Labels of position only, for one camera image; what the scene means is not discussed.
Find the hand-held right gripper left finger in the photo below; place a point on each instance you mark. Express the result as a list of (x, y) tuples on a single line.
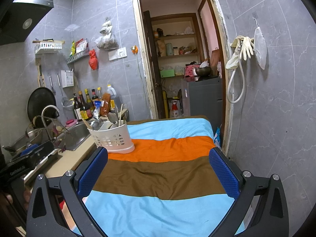
[(92, 172)]

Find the green seasoning packet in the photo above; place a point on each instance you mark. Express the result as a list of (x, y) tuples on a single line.
[(72, 48)]

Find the cream rubber glove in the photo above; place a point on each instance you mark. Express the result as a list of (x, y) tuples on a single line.
[(232, 61), (246, 48)]

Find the yellow label soy sauce bottle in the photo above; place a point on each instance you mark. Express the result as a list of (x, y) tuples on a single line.
[(85, 111)]

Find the black round pan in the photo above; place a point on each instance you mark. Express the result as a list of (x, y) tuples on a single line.
[(40, 101)]

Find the pale green jar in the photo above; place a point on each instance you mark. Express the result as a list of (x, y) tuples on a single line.
[(168, 49)]

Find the blue white packet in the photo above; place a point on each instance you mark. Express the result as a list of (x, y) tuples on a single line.
[(217, 135)]

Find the hanging plastic bag right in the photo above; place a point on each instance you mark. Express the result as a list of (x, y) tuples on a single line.
[(261, 49)]

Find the orange wall hook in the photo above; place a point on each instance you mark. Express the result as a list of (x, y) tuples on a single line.
[(134, 49)]

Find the clear plastic bag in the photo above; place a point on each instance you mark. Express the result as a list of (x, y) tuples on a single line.
[(107, 42)]

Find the orange spice bag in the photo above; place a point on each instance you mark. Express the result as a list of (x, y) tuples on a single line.
[(105, 105)]

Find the metal ladle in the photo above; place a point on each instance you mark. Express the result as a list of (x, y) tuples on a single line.
[(51, 84)]

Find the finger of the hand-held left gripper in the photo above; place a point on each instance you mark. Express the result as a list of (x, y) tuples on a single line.
[(45, 155), (28, 151)]

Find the person's left hand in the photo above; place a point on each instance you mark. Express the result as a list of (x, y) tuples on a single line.
[(27, 197)]

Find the grey wall shelf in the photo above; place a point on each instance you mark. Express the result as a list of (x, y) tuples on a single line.
[(77, 57)]

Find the metal spoon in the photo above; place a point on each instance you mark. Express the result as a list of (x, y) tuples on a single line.
[(100, 122), (112, 118), (95, 125)]

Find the red white bottle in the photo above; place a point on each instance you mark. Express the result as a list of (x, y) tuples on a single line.
[(175, 109)]

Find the chrome faucet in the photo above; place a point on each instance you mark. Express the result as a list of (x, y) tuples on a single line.
[(49, 107)]

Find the metal strainer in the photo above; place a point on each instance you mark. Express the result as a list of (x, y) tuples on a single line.
[(66, 103)]

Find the white jar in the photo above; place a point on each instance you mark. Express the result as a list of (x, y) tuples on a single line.
[(175, 51)]

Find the red plastic bag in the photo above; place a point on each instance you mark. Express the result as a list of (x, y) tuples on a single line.
[(93, 61)]

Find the white perforated wall holder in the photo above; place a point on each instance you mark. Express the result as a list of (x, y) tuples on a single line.
[(67, 79)]

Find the red label sauce bottle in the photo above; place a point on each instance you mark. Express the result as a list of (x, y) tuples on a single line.
[(94, 95)]

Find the blue white bag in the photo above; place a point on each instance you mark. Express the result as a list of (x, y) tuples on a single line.
[(98, 111)]

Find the stainless steel sink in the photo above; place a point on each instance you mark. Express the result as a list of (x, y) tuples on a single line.
[(76, 135)]

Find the induction cooker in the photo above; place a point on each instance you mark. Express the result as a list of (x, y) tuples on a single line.
[(43, 167)]

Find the wooden shelf unit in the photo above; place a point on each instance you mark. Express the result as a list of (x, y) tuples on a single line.
[(176, 37)]

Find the white wall socket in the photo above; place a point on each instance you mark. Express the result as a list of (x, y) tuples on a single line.
[(122, 53)]

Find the white plastic bag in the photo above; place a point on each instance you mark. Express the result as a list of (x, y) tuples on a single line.
[(219, 70)]

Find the pink sponge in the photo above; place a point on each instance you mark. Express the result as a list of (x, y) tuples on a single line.
[(71, 122)]

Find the door frame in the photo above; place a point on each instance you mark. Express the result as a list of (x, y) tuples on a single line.
[(138, 54)]

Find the wooden cutting board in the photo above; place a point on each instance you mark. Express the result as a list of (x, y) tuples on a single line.
[(215, 59)]

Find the green box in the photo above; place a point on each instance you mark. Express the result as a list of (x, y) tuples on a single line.
[(167, 73)]

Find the dark sauce bottle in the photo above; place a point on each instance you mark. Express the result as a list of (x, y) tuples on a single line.
[(88, 98)]

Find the dark wooden door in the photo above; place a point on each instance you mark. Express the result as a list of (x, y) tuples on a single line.
[(154, 66)]

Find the striped blanket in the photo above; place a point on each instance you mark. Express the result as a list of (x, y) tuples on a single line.
[(160, 172)]

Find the pink and red cloth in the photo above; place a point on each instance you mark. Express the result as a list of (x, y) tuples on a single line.
[(63, 206)]

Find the clear yellow cap bottle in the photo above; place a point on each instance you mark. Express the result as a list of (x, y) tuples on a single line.
[(99, 93)]

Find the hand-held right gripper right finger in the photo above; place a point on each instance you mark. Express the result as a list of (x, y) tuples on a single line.
[(223, 172)]

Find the black range hood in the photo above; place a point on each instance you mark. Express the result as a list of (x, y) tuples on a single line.
[(22, 22)]

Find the dark pump bottle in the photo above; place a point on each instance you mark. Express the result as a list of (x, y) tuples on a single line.
[(77, 109)]

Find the plastic oil jug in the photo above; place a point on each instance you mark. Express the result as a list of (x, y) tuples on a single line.
[(112, 93)]

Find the white plastic utensil basket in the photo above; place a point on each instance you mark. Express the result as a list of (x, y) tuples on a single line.
[(108, 140)]

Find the metal wok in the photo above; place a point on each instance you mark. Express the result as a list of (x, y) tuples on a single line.
[(29, 136)]

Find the red seasoning packet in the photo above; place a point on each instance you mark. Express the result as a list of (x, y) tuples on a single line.
[(81, 45)]

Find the white wall basket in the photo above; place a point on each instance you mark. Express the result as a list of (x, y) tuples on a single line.
[(48, 47)]

